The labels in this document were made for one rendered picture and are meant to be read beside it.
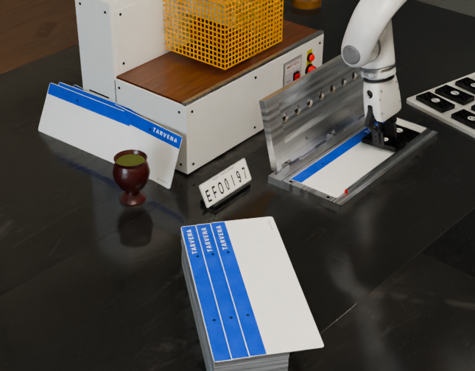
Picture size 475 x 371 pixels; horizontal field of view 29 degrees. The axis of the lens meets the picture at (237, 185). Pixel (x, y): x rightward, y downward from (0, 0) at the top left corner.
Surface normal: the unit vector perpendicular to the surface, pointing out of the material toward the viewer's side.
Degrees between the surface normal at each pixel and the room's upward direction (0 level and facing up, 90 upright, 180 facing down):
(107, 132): 63
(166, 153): 69
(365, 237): 0
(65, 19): 0
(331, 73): 76
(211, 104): 90
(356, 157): 0
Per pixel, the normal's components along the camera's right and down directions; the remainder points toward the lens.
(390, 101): 0.76, 0.16
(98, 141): -0.54, -0.01
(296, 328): 0.00, -0.84
